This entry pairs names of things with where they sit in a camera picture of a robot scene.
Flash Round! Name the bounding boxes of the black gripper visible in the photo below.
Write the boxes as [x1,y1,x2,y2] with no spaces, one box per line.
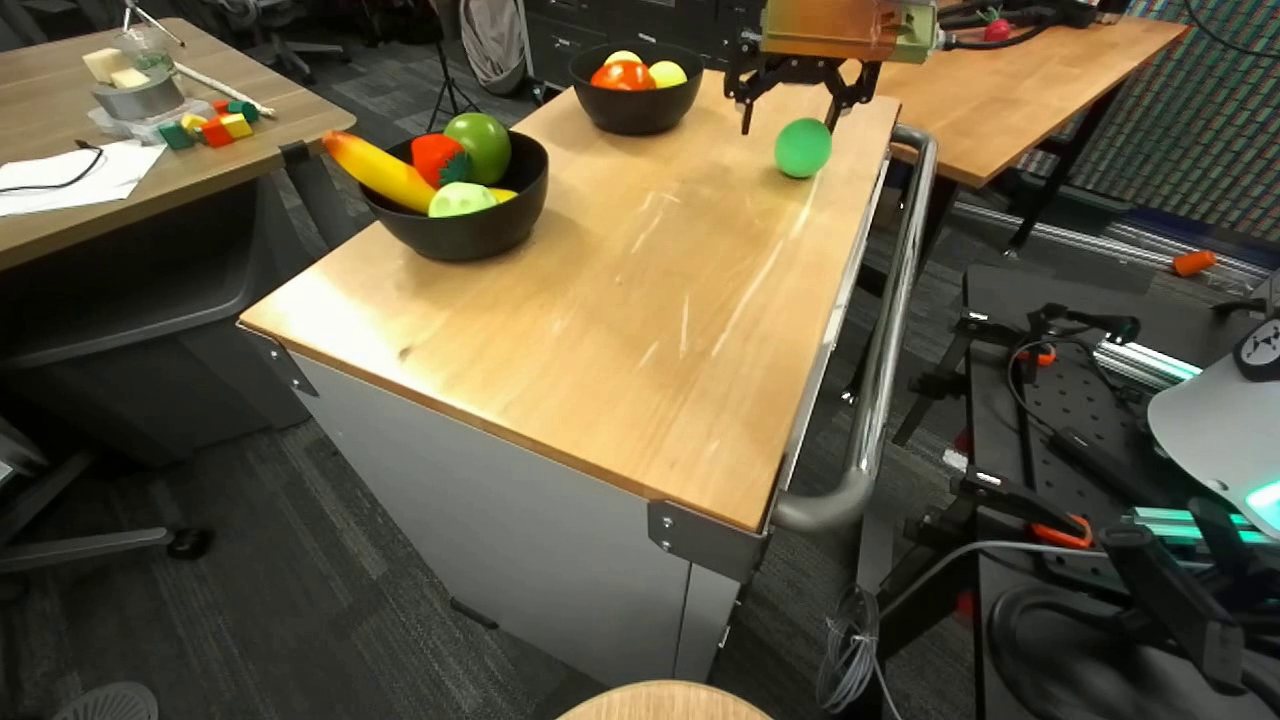
[721,36,884,140]

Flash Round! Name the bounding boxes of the smooth green ball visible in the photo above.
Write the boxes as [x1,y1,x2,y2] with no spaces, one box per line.
[771,115,837,182]

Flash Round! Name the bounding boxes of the red apple toy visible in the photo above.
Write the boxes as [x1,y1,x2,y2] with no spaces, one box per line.
[588,61,658,97]

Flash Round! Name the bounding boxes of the green pear toy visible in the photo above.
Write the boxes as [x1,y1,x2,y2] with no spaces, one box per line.
[441,106,517,188]

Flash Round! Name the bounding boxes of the light green dimpled ball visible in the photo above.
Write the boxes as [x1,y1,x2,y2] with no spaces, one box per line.
[426,176,520,219]

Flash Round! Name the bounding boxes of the small red fruit toy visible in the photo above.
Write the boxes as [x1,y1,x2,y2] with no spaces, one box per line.
[409,129,468,188]

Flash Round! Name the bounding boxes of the yellow banana toy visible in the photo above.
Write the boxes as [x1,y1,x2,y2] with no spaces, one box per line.
[320,129,441,214]

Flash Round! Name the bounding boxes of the white cabinet with wooden top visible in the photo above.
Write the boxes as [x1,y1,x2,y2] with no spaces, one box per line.
[236,63,943,683]

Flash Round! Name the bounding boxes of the black bowl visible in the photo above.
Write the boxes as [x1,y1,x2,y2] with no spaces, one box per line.
[571,46,707,135]
[357,123,551,265]

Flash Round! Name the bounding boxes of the black tripod tool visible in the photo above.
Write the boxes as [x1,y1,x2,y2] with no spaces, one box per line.
[935,0,1112,51]

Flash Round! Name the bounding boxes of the wooden work table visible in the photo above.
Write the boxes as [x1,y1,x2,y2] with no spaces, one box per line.
[853,3,1192,191]

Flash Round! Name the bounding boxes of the orange clamp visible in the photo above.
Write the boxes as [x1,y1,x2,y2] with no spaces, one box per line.
[1024,513,1102,550]

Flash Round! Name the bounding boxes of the white device with teal light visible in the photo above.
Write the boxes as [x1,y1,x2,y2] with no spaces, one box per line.
[1143,311,1280,536]

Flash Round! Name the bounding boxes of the white stick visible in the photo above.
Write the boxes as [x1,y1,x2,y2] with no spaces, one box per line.
[123,0,280,118]

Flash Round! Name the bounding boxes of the round wooden stool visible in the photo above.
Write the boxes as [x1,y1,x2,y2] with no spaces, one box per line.
[558,676,777,720]

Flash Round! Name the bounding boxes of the clear plastic cup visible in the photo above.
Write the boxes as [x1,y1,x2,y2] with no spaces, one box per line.
[121,25,186,89]

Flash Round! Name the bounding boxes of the clear plastic container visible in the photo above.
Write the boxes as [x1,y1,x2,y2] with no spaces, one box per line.
[86,42,188,123]

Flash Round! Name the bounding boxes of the white paper sheet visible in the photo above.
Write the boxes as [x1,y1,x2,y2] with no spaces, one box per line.
[0,135,173,219]

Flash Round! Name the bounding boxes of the wooden office table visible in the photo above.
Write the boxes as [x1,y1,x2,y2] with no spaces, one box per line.
[0,10,359,274]

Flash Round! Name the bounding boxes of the black office chair base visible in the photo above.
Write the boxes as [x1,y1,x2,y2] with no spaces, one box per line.
[0,413,218,581]

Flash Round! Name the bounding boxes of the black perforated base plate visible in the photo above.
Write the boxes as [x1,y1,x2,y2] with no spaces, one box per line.
[917,265,1280,720]

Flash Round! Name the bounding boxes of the silver metal rail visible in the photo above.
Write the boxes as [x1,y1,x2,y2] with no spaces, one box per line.
[1094,332,1213,390]

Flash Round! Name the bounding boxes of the grey cable bundle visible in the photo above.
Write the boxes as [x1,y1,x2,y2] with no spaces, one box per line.
[816,536,1112,720]

